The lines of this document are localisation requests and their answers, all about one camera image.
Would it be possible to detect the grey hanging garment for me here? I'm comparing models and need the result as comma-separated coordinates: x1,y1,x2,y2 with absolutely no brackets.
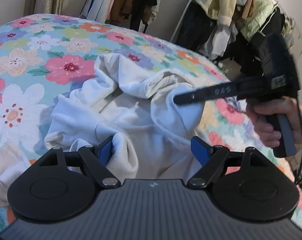
199,22,238,60

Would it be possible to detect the light green padded jacket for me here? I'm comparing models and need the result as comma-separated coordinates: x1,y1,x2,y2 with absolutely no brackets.
240,0,276,41

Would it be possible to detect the white clothes rack pole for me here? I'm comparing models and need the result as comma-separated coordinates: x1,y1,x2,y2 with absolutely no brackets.
170,0,192,43

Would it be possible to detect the floral quilt bedspread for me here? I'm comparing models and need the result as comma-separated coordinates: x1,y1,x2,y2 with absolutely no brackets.
0,14,294,232

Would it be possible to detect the hanging pale clothes group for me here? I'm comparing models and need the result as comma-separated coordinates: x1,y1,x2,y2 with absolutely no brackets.
80,0,114,23

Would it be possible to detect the brown hanging garment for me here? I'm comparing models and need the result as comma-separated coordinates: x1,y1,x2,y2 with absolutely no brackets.
110,0,129,25

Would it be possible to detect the white sweatshirt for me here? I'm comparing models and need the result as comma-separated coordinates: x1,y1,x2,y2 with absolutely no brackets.
0,54,212,207

